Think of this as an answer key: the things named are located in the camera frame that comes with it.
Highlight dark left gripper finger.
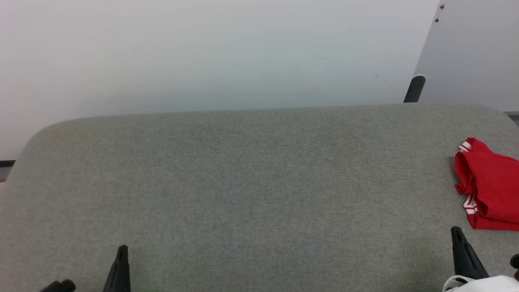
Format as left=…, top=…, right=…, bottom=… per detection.
left=102, top=244, right=131, bottom=292

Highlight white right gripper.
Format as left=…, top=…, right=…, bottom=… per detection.
left=443, top=226, right=519, bottom=292

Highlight red and white basketball jersey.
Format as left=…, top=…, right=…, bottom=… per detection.
left=454, top=137, right=519, bottom=232

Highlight black slanted pole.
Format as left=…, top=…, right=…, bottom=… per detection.
left=403, top=75, right=426, bottom=103

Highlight large grey leaning board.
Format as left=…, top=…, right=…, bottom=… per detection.
left=413, top=0, right=519, bottom=112

